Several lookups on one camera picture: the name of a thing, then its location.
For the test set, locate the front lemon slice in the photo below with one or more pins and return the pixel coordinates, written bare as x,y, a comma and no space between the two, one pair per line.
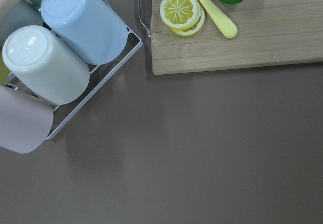
183,17

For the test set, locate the yellow plastic knife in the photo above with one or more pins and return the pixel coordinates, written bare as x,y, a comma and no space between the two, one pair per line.
222,21

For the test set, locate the white cup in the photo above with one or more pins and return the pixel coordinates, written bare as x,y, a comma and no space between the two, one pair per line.
45,64

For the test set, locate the light blue cup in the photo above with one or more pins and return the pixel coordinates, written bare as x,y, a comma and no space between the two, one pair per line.
89,27

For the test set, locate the pink cup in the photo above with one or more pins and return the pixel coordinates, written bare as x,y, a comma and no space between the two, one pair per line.
25,121

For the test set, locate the bamboo cutting board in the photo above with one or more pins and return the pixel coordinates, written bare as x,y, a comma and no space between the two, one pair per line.
270,32

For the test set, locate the yellow cup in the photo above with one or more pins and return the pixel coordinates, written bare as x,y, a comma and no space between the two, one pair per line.
4,72

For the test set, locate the grey green cup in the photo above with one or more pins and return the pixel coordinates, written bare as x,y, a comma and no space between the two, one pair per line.
23,14

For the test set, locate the white wire cup rack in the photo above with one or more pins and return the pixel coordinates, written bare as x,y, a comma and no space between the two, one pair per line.
99,75

